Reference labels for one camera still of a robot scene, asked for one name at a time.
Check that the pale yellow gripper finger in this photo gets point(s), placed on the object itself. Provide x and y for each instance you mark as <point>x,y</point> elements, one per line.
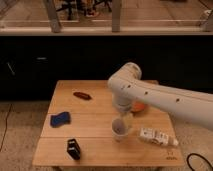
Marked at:
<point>128,120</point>

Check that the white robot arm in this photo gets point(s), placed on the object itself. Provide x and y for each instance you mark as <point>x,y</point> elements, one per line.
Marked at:
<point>126,86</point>

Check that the black standing eraser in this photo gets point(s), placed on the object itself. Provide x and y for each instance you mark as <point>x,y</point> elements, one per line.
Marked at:
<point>73,149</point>

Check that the white paper cup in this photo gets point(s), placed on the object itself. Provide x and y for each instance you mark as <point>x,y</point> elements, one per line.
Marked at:
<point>120,128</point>

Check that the orange bowl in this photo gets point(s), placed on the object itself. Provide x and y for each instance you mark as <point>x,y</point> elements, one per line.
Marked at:
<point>138,107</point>

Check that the white plastic bottle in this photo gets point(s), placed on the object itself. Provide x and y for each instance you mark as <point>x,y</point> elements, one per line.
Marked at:
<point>157,137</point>

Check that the wooden table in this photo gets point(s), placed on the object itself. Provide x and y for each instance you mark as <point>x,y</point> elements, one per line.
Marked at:
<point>90,126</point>

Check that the dark red chili pepper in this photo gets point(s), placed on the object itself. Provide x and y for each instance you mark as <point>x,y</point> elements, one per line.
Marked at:
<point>82,95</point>

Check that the blue sponge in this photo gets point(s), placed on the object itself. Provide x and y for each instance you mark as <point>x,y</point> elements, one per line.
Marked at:
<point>60,119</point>

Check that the black office chair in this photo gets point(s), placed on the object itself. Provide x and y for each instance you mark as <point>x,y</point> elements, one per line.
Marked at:
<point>88,7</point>

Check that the grey metal post middle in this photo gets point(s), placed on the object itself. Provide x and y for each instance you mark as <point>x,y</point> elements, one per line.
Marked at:
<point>116,11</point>

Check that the grey metal post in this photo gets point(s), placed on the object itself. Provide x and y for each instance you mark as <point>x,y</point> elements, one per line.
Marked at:
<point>116,11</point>
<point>52,16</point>

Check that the grey metal post left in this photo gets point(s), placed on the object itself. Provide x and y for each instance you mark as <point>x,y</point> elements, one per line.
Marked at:
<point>52,16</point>

